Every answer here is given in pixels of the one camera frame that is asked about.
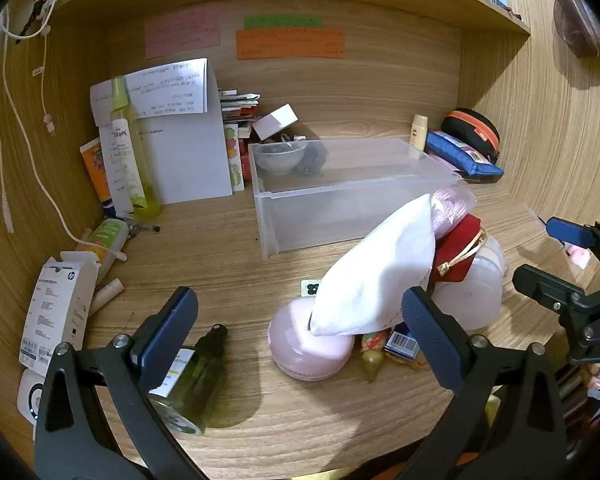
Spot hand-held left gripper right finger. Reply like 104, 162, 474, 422
401, 286, 568, 480

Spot black and orange round case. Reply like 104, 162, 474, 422
440, 108, 501, 165

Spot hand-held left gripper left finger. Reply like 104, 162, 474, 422
34, 286, 211, 480

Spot small items on shelf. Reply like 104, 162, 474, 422
489, 0, 524, 21

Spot small beige bottle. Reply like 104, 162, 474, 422
410, 114, 429, 152

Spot pink braided rope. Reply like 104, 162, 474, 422
430, 186, 477, 236

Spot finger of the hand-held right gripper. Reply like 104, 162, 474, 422
546, 216, 597, 250
512, 264, 588, 317

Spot clear plastic drawer bin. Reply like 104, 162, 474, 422
248, 137, 463, 260

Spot small white box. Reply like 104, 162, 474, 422
252, 104, 299, 141

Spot white round device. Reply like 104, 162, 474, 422
16, 369, 46, 427

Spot white round plastic container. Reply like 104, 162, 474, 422
432, 237, 507, 331

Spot colourful cone-shaped candy bag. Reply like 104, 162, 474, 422
361, 331, 392, 383

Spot white printed cardboard box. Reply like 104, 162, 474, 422
19, 251, 101, 377

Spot pink round case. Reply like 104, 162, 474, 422
268, 297, 356, 382

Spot clear plastic bowl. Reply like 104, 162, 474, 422
256, 141, 309, 176

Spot red pouch with gold cord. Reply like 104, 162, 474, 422
427, 214, 487, 281

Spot white cable with plug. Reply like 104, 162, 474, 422
0, 0, 63, 136

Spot green paper note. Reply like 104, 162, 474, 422
244, 14, 324, 29

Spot white and green tube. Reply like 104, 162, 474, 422
99, 119, 148, 212

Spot fruit print card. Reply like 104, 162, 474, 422
224, 124, 246, 193

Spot blue packet with barcode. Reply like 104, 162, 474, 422
384, 326, 422, 361

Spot small pink figurine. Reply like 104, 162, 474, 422
566, 243, 592, 270

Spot white lip balm stick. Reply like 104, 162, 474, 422
89, 279, 125, 317

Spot blue fabric pouch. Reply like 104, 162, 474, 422
425, 130, 505, 183

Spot large white paper sheet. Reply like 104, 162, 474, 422
140, 67, 234, 206

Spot stack of booklets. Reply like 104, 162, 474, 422
219, 89, 261, 135

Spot handwritten folded paper note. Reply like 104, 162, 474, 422
90, 58, 209, 127

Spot wooden desktop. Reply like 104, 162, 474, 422
40, 180, 600, 478

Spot green and orange tube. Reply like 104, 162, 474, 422
75, 218, 130, 271

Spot yellow spray bottle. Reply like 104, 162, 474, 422
111, 76, 162, 219

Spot pink paper note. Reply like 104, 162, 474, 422
145, 7, 221, 59

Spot orange paper note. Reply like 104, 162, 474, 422
236, 28, 346, 60

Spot dark pink bag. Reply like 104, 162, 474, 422
550, 0, 600, 58

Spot white cloth pouch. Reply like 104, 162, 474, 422
307, 192, 437, 337

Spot dark green glass bottle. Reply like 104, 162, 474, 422
147, 325, 228, 435

